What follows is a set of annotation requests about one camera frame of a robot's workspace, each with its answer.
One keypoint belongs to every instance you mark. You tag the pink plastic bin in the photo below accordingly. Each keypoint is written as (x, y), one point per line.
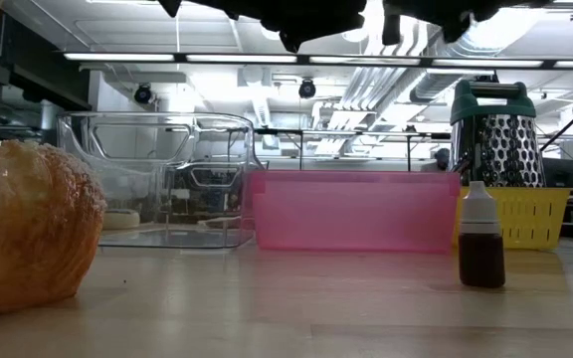
(356, 214)

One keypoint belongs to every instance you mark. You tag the brown dropper bottle white cap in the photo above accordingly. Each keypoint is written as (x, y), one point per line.
(481, 258)

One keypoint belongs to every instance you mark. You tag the person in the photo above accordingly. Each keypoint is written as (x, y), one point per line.
(442, 159)

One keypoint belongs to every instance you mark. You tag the yellow plastic basket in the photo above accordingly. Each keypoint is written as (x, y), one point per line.
(535, 219)

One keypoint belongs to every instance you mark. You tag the ceiling light strip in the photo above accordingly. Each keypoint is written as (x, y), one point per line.
(242, 58)

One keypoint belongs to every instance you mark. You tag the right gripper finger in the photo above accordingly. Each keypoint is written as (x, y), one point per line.
(392, 30)
(454, 31)

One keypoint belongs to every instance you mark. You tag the clear plastic bin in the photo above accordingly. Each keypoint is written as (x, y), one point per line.
(132, 199)

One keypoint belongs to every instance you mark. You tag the black monitor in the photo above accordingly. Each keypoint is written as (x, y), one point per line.
(562, 174)

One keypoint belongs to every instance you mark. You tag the sugared bread pastry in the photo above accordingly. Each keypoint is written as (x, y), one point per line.
(28, 224)

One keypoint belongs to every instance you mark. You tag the silver ceiling ducts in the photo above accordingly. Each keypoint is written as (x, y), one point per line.
(366, 84)

